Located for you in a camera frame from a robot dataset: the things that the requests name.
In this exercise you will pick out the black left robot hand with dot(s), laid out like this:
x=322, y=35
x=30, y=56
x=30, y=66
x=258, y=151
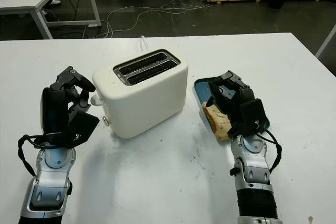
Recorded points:
x=53, y=108

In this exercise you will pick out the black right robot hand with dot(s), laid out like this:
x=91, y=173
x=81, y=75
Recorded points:
x=245, y=95

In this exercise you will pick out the slice of bread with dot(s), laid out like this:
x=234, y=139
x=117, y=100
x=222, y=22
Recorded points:
x=218, y=124

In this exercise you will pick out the white toaster lever knob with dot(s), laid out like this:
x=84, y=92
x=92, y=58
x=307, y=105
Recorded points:
x=95, y=100

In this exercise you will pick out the blue tray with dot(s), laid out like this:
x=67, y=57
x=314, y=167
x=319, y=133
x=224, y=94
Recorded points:
x=202, y=90

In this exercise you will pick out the silver toaster dial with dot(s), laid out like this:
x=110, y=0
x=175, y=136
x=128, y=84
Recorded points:
x=106, y=121

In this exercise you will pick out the white two-slot toaster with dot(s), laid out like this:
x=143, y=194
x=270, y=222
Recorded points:
x=147, y=103

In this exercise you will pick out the white table leg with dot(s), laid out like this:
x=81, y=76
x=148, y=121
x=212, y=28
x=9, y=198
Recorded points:
x=325, y=41

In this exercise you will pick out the white shoe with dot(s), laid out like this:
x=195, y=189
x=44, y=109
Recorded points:
x=54, y=2

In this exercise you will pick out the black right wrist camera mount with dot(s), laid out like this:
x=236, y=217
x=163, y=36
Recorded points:
x=258, y=115

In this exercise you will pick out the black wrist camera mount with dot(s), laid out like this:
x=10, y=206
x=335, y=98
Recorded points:
x=258, y=115
x=84, y=125

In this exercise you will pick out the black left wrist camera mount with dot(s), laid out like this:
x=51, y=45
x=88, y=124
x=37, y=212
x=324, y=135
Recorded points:
x=84, y=125

